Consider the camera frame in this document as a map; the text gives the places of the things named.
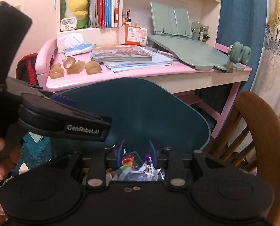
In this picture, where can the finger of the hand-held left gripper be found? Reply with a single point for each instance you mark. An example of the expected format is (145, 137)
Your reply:
(64, 101)

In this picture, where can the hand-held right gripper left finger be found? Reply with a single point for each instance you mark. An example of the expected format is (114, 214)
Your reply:
(120, 150)

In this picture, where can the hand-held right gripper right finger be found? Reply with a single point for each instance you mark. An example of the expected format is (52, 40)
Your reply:
(153, 153)

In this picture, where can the clear purple wrapper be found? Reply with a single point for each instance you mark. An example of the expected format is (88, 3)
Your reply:
(147, 159)

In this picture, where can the orange snack wrapper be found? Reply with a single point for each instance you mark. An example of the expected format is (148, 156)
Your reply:
(128, 161)

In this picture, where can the white red wrapper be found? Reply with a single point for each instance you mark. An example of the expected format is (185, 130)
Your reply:
(148, 169)

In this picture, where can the silver foil wrapper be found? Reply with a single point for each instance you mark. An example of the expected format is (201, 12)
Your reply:
(160, 174)

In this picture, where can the teal trash bin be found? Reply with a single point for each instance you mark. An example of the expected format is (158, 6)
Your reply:
(142, 108)

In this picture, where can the red black backpack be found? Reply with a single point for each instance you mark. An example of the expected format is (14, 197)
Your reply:
(28, 70)

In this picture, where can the blue white tissue pack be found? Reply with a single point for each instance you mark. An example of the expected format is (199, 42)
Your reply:
(77, 49)

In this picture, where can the teal cream zigzag quilt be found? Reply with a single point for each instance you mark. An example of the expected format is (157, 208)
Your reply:
(34, 153)

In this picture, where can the pink desk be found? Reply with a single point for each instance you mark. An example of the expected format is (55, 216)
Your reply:
(130, 71)

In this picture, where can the stack of workbooks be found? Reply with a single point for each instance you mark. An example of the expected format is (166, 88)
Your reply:
(123, 53)

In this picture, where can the white digital timer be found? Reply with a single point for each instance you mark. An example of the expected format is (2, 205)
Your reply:
(68, 24)

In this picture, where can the blue paper sheets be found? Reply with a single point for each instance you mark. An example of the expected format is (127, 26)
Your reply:
(151, 62)

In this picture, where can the orange white box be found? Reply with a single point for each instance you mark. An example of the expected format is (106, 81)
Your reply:
(131, 35)

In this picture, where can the yellow green plush toy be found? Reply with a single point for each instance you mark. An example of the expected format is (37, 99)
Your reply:
(77, 7)

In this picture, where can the pink pen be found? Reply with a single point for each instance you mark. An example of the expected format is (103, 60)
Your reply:
(164, 52)

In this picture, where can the row of red blue books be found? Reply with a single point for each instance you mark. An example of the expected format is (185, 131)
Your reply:
(104, 4)

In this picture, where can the green tilting desk board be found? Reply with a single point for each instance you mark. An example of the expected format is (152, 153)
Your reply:
(189, 51)

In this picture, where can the wooden chair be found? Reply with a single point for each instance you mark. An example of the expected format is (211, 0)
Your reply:
(269, 131)

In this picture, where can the white desk shelf unit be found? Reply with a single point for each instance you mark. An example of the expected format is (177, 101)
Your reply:
(140, 2)

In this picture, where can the pen holder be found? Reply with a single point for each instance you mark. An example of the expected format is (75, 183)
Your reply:
(200, 31)

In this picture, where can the green clamp knob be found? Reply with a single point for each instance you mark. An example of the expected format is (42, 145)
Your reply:
(240, 53)

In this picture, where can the green book stand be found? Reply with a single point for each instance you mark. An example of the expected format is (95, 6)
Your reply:
(170, 18)

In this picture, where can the blue curtain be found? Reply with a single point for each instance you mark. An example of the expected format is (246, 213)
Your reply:
(241, 16)

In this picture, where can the tree print curtain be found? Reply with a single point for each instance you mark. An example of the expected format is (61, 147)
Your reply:
(276, 40)

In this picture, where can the wall switch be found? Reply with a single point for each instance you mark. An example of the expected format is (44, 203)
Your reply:
(18, 7)

